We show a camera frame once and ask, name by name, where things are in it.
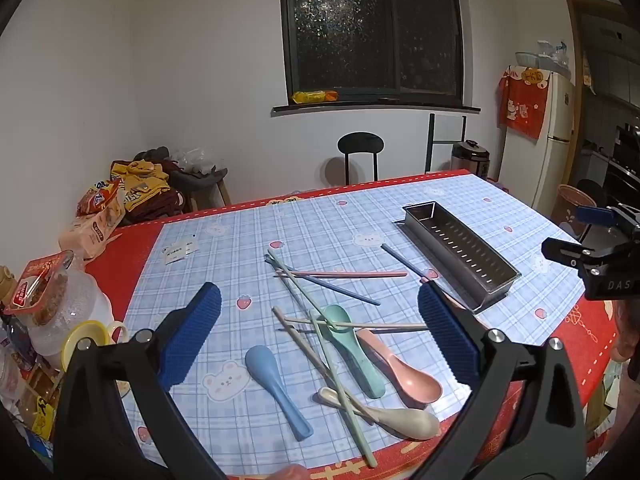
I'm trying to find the person's right hand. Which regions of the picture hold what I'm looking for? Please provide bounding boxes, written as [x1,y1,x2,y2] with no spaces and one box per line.
[609,299,640,365]

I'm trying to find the metal utensil tray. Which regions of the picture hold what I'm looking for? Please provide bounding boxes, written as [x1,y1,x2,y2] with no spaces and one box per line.
[395,201,522,316]

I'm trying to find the rice cooker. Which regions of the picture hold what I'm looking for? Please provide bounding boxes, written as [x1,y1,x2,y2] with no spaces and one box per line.
[451,140,491,179]

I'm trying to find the beige spoon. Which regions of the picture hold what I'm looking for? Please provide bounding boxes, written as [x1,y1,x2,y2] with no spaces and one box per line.
[318,386,441,442]

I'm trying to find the beige chopstick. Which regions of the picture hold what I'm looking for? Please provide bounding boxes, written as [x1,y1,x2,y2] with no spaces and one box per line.
[276,322,430,334]
[271,306,374,424]

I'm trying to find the pink chopstick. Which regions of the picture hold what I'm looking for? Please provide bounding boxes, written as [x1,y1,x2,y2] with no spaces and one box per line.
[430,285,469,314]
[274,270,408,279]

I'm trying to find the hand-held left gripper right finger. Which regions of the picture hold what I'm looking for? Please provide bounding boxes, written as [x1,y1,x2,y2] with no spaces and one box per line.
[415,284,588,480]

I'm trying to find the yellow printed cup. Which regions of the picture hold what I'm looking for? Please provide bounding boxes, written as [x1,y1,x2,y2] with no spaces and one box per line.
[61,320,130,377]

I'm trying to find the red printed towel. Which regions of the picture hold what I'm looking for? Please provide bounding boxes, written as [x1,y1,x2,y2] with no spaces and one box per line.
[496,67,551,141]

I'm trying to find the blue chopstick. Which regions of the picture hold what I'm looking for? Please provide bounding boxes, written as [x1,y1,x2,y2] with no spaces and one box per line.
[265,255,382,307]
[381,243,429,281]

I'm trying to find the pink biscuit package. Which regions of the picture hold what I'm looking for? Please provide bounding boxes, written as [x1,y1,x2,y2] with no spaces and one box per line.
[59,200,126,263]

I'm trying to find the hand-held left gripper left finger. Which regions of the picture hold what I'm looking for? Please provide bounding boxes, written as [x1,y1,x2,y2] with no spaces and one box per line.
[54,281,226,480]

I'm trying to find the red snack cup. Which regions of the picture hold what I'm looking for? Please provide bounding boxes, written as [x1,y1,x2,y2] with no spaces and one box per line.
[10,252,76,327]

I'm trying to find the green spoon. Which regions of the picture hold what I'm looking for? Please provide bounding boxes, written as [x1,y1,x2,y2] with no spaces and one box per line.
[320,304,387,400]

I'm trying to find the yellow garment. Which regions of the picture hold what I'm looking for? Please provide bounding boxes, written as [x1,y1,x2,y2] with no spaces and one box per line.
[110,158,171,211]

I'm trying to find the pink spoon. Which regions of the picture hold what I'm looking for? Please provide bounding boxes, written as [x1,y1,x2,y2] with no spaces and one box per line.
[356,328,444,408]

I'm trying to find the wooden door frame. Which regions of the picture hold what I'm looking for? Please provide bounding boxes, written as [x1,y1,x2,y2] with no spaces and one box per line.
[564,0,632,191]

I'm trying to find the red tablecloth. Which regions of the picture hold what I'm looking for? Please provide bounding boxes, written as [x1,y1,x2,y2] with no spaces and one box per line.
[82,169,618,480]

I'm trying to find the black window sill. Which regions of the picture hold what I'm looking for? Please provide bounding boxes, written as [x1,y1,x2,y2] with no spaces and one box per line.
[271,100,482,119]

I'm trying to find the dark window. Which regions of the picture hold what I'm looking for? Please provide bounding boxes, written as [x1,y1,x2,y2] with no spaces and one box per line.
[278,0,465,106]

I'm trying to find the clear plastic bag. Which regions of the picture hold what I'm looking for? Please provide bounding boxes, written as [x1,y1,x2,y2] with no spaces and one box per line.
[175,147,221,174]

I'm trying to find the black metal frame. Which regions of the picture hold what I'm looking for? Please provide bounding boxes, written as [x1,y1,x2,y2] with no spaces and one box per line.
[424,112,468,176]

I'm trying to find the yellow snack packet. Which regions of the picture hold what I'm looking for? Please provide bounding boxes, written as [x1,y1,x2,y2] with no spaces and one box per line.
[291,90,339,105]

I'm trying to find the green chopstick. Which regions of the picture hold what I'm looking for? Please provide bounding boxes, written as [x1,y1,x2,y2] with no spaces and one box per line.
[266,247,346,336]
[309,310,379,469]

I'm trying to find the orange snack bag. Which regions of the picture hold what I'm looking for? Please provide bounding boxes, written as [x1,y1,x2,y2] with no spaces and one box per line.
[76,179,124,219]

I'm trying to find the blue plaid table mat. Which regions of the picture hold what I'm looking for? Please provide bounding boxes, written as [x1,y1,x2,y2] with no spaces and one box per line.
[120,172,588,478]

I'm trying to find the blue spoon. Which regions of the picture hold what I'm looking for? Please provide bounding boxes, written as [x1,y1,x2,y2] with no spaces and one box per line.
[244,345,315,442]

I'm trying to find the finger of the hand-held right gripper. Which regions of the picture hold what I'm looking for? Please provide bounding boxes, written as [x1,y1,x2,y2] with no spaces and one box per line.
[541,237,608,273]
[574,204,632,233]

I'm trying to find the pink waste bin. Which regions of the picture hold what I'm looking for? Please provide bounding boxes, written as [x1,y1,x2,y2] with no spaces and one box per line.
[551,184,599,244]

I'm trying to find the grey chair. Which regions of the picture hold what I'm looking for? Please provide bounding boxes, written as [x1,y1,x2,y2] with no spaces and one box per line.
[134,146,230,212]

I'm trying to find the black round stool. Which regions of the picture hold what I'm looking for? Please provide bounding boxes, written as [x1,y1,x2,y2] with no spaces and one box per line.
[337,131,386,187]

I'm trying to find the cream refrigerator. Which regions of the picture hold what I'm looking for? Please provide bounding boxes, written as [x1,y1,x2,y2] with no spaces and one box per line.
[500,67,577,221]

